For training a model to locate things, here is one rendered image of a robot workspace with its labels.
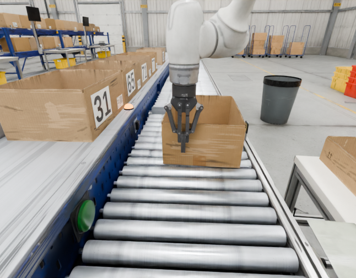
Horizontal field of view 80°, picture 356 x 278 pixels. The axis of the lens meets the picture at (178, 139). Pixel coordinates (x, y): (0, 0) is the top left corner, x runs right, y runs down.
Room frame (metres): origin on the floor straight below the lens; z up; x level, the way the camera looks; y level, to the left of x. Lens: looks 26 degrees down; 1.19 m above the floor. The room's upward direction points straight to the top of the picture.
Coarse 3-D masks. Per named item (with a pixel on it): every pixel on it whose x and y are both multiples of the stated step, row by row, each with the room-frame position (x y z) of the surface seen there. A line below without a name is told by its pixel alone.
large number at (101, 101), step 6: (102, 90) 0.74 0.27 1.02; (108, 90) 0.79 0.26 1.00; (96, 96) 0.68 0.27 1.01; (102, 96) 0.73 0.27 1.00; (108, 96) 0.78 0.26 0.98; (96, 102) 0.68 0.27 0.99; (102, 102) 0.72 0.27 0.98; (108, 102) 0.77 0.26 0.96; (96, 108) 0.67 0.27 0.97; (102, 108) 0.71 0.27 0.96; (108, 108) 0.77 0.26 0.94; (96, 114) 0.66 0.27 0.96; (102, 114) 0.70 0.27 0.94; (108, 114) 0.76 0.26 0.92; (96, 120) 0.65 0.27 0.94; (102, 120) 0.69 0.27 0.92; (96, 126) 0.64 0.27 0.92
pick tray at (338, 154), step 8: (328, 136) 0.72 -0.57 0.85; (336, 136) 0.71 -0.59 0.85; (344, 136) 0.71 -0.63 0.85; (328, 144) 0.69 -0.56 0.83; (336, 144) 0.65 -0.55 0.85; (344, 144) 0.71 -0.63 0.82; (352, 144) 0.71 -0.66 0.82; (328, 152) 0.68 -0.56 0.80; (336, 152) 0.64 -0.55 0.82; (344, 152) 0.60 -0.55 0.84; (352, 152) 0.71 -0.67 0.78; (320, 160) 0.71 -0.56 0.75; (328, 160) 0.66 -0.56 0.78; (336, 160) 0.62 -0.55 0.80; (344, 160) 0.59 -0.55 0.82; (352, 160) 0.56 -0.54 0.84; (328, 168) 0.65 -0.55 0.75; (336, 168) 0.61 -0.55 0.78; (344, 168) 0.58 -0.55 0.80; (352, 168) 0.55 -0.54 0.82; (336, 176) 0.60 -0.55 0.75; (344, 176) 0.57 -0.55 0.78; (352, 176) 0.54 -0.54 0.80; (344, 184) 0.55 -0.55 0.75; (352, 184) 0.53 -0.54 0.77; (352, 192) 0.51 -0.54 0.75
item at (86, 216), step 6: (84, 204) 0.36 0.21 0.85; (90, 204) 0.38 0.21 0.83; (84, 210) 0.35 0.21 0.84; (90, 210) 0.37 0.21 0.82; (78, 216) 0.34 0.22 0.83; (84, 216) 0.34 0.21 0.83; (90, 216) 0.36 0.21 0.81; (78, 222) 0.33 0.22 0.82; (84, 222) 0.34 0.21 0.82; (90, 222) 0.36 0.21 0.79; (78, 228) 0.33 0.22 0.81; (84, 228) 0.33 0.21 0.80
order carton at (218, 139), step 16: (208, 96) 1.05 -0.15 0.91; (224, 96) 1.04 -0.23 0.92; (176, 112) 1.06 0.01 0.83; (192, 112) 1.06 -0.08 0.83; (208, 112) 1.05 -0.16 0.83; (224, 112) 1.04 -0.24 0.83; (240, 112) 0.79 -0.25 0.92; (176, 128) 0.67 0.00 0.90; (208, 128) 0.66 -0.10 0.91; (224, 128) 0.66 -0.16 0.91; (240, 128) 0.65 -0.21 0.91; (176, 144) 0.67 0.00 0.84; (192, 144) 0.67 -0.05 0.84; (208, 144) 0.66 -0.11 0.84; (224, 144) 0.66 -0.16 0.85; (240, 144) 0.65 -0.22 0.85; (176, 160) 0.68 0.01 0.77; (192, 160) 0.67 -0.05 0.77; (208, 160) 0.66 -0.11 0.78; (224, 160) 0.66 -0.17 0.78; (240, 160) 0.65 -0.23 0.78
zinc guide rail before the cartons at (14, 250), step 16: (144, 96) 1.18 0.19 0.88; (128, 112) 0.87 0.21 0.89; (112, 128) 0.70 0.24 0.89; (96, 144) 0.57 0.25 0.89; (80, 160) 0.48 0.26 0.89; (96, 160) 0.49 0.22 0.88; (64, 176) 0.41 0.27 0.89; (80, 176) 0.41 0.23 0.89; (48, 192) 0.35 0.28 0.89; (64, 192) 0.35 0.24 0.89; (48, 208) 0.31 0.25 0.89; (32, 224) 0.27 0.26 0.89; (48, 224) 0.27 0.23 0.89; (16, 240) 0.23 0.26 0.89; (32, 240) 0.23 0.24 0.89; (0, 256) 0.21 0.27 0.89; (16, 256) 0.21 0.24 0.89; (0, 272) 0.18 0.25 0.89
